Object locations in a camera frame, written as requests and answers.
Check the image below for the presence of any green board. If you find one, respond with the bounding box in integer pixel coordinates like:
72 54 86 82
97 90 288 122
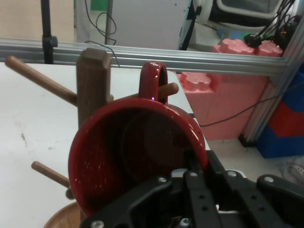
90 0 110 11

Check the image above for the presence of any black tripod pole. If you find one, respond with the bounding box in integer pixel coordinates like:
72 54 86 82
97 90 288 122
40 0 59 65

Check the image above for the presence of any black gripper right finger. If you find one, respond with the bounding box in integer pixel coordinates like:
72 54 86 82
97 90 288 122
208 151 304 228

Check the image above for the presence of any red foam block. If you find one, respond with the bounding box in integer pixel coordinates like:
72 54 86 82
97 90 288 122
268 102 304 138

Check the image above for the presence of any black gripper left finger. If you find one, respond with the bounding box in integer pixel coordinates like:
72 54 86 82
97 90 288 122
80 152 224 228

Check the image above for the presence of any wooden mug tree stand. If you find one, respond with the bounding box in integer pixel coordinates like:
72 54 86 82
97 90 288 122
4 47 179 228

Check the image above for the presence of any white chair frame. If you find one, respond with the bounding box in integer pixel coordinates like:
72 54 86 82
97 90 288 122
192 0 285 30

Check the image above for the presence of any short aluminium frame rail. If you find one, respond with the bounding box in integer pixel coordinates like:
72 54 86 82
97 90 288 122
0 38 294 77

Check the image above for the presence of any grey metal pole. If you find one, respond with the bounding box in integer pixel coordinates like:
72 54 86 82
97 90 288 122
104 0 114 46

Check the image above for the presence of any red enamel mug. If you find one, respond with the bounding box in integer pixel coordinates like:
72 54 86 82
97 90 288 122
68 61 209 218

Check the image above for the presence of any white panel board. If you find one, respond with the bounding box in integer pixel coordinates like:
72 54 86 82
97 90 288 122
106 0 193 50

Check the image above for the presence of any black cable bundle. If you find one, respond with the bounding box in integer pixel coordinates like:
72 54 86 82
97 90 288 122
257 0 302 48

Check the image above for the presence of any blue foam block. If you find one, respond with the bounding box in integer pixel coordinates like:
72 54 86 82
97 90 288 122
256 68 304 159

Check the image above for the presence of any black power adapter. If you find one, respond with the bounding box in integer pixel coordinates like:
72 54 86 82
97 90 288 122
244 33 263 47

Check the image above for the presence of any looped black cable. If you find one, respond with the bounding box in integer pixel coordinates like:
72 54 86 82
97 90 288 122
84 0 121 68

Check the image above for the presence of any small pink foam block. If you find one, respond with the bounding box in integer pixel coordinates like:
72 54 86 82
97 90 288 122
211 38 285 57

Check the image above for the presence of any large pink foam block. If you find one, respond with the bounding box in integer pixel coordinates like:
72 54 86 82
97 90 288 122
175 71 273 141

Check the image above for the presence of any thin black cable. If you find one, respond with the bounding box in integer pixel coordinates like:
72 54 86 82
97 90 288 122
199 79 304 128

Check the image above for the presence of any aluminium frame post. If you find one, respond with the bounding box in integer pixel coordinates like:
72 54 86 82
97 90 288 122
239 14 304 148

